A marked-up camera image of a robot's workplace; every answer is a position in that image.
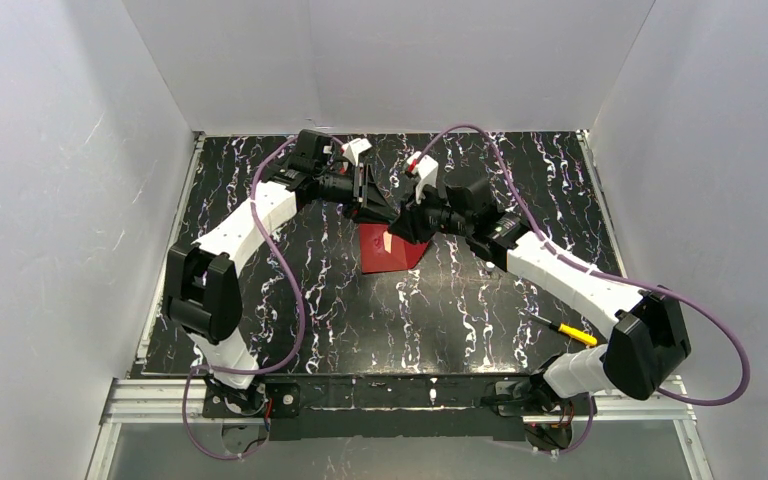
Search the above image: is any red paper envelope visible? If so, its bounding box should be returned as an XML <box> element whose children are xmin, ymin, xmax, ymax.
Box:
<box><xmin>359</xmin><ymin>224</ymin><xmax>429</xmax><ymax>274</ymax></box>

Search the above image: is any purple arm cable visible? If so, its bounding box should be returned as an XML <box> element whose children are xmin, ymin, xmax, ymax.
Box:
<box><xmin>410</xmin><ymin>123</ymin><xmax>752</xmax><ymax>456</ymax></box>
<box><xmin>180</xmin><ymin>135</ymin><xmax>346</xmax><ymax>462</ymax></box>

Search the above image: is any aluminium front rail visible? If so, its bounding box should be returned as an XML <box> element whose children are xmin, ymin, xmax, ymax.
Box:
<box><xmin>102</xmin><ymin>375</ymin><xmax>696</xmax><ymax>424</ymax></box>

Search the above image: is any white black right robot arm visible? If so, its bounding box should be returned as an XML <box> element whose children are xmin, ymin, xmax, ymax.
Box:
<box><xmin>388</xmin><ymin>180</ymin><xmax>691</xmax><ymax>403</ymax></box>

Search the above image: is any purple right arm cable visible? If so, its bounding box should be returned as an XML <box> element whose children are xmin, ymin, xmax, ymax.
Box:
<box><xmin>410</xmin><ymin>123</ymin><xmax>752</xmax><ymax>456</ymax></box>

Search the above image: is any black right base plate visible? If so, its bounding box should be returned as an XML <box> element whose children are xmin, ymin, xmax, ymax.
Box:
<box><xmin>482</xmin><ymin>377</ymin><xmax>591</xmax><ymax>419</ymax></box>

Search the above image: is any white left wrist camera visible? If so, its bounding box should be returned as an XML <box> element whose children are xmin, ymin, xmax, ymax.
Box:
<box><xmin>340</xmin><ymin>137</ymin><xmax>372</xmax><ymax>166</ymax></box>

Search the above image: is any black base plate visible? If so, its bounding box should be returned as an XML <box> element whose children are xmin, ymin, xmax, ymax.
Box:
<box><xmin>482</xmin><ymin>377</ymin><xmax>591</xmax><ymax>419</ymax></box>
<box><xmin>202</xmin><ymin>378</ymin><xmax>301</xmax><ymax>419</ymax></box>

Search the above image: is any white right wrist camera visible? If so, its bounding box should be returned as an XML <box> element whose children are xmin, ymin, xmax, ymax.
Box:
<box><xmin>404</xmin><ymin>152</ymin><xmax>439</xmax><ymax>204</ymax></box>

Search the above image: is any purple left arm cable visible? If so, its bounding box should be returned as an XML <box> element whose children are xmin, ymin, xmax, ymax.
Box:
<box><xmin>180</xmin><ymin>135</ymin><xmax>346</xmax><ymax>462</ymax></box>

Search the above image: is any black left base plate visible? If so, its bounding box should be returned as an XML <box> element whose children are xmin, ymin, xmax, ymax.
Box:
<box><xmin>202</xmin><ymin>378</ymin><xmax>301</xmax><ymax>419</ymax></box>

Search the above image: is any cream paper letter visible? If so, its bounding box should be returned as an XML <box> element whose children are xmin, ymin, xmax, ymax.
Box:
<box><xmin>382</xmin><ymin>231</ymin><xmax>393</xmax><ymax>253</ymax></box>

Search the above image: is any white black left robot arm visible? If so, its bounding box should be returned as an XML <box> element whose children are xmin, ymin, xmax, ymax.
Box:
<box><xmin>161</xmin><ymin>129</ymin><xmax>396</xmax><ymax>391</ymax></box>

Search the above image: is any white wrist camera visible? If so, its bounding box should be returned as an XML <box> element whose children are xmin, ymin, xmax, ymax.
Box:
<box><xmin>340</xmin><ymin>137</ymin><xmax>372</xmax><ymax>166</ymax></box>
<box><xmin>404</xmin><ymin>152</ymin><xmax>439</xmax><ymax>204</ymax></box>

